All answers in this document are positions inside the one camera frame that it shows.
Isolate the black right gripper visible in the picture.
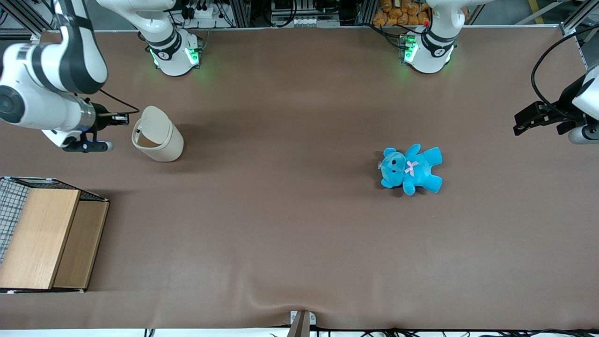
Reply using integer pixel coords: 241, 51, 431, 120
92, 103, 130, 132

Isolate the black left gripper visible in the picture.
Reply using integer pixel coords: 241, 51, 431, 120
513, 76, 588, 137

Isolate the cream lidded trash can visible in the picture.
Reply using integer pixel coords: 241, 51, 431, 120
131, 105, 185, 163

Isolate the blue teddy bear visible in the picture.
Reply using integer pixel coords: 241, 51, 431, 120
378, 143, 444, 197

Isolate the white power strip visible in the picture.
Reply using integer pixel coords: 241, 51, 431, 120
186, 4, 231, 20

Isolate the wooden shelf rack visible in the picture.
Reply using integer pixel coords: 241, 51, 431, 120
0, 176, 110, 294

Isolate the orange plush toy pile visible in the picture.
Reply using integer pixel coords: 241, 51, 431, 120
373, 0, 431, 27

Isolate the brown table mat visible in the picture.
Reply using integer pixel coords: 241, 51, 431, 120
0, 26, 599, 331

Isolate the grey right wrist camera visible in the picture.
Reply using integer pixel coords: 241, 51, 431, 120
63, 140, 115, 154

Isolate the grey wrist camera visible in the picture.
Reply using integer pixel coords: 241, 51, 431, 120
568, 125, 599, 145
63, 140, 115, 154

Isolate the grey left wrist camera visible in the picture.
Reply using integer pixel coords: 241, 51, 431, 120
568, 125, 599, 145

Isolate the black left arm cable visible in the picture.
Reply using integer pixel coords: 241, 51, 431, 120
531, 25, 599, 117

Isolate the aluminium frame post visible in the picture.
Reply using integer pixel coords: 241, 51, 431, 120
0, 0, 59, 39
559, 0, 599, 37

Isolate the black wire grid panel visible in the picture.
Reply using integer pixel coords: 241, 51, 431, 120
0, 178, 30, 264

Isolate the metal table edge bracket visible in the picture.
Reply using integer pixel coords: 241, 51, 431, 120
286, 310, 317, 337

